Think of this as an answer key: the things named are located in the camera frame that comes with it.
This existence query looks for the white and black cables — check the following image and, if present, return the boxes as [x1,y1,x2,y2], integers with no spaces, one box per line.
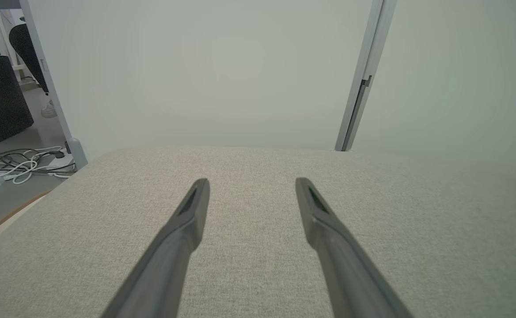
[0,146,75,184]

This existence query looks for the grey partition post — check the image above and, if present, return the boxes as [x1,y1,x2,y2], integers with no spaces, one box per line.
[19,0,88,170]
[334,0,398,152]

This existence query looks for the black cable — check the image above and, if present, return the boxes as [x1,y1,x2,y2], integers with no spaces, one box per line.
[0,106,77,175]

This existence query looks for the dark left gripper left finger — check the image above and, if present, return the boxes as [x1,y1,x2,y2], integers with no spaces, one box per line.
[101,178,210,318]

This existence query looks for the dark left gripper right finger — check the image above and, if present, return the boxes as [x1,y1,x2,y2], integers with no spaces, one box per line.
[296,177,413,318]

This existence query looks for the black office chair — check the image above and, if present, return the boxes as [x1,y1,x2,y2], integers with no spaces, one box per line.
[9,23,50,94]

